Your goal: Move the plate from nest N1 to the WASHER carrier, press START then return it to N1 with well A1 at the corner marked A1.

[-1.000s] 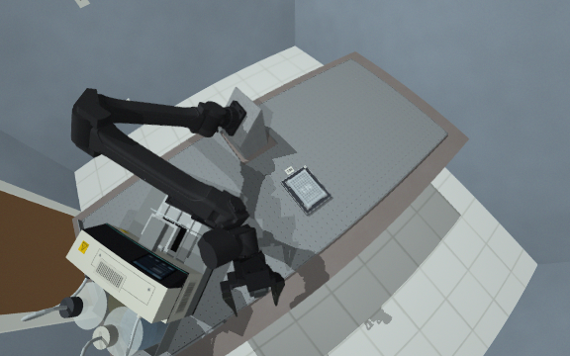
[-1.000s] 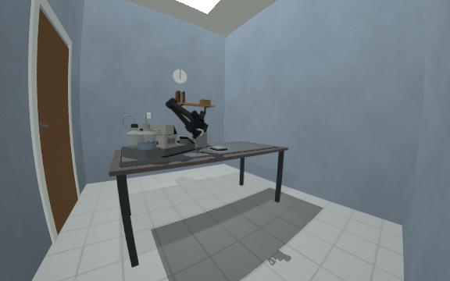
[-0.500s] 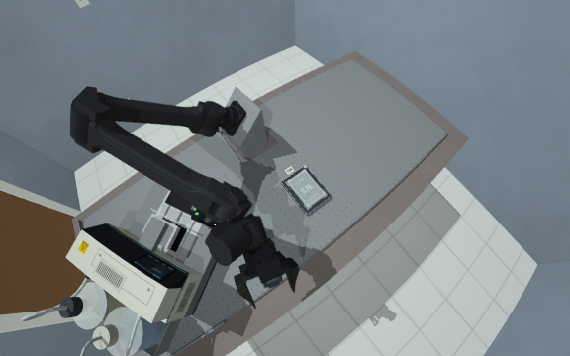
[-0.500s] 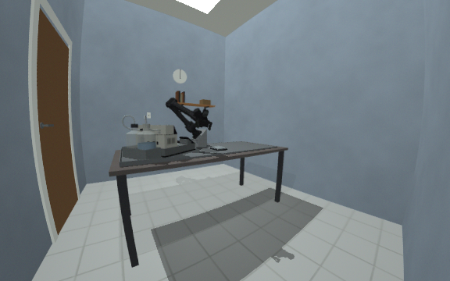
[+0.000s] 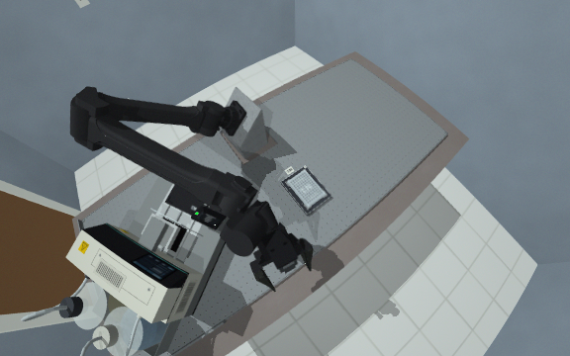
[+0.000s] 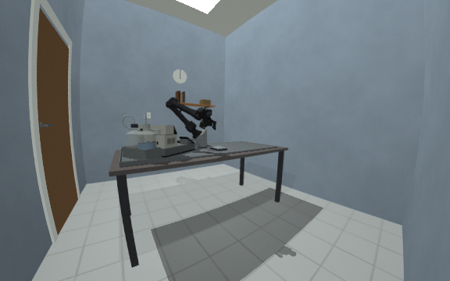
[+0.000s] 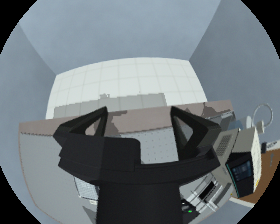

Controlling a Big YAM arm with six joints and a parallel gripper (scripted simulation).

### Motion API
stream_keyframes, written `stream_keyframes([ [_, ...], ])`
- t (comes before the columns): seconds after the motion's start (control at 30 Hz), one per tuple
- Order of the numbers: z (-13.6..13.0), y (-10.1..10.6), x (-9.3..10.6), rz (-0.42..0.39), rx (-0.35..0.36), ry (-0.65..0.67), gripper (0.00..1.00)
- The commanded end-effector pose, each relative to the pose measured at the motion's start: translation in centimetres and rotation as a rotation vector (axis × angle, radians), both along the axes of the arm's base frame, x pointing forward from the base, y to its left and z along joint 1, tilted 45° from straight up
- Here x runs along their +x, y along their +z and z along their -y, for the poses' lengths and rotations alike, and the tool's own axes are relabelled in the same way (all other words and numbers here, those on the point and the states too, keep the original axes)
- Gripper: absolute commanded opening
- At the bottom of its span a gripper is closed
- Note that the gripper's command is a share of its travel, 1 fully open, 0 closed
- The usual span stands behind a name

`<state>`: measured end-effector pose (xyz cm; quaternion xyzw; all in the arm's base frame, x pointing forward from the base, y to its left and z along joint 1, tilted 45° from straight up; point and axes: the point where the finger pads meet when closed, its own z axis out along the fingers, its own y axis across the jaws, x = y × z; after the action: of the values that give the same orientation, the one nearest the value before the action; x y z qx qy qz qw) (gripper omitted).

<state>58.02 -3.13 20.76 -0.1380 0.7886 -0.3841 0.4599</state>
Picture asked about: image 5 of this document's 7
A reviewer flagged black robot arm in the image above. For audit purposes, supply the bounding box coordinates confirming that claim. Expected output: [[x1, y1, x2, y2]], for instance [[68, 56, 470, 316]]
[[70, 86, 298, 273]]

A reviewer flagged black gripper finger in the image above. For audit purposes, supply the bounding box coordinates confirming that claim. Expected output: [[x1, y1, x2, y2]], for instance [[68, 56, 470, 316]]
[[253, 269, 276, 292], [301, 247, 314, 272]]

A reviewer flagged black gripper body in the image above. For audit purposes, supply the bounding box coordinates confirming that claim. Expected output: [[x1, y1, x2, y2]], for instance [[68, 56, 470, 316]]
[[249, 224, 312, 274]]

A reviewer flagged white multi-well plate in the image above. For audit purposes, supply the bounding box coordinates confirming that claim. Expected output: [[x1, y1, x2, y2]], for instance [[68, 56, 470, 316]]
[[287, 170, 326, 208]]

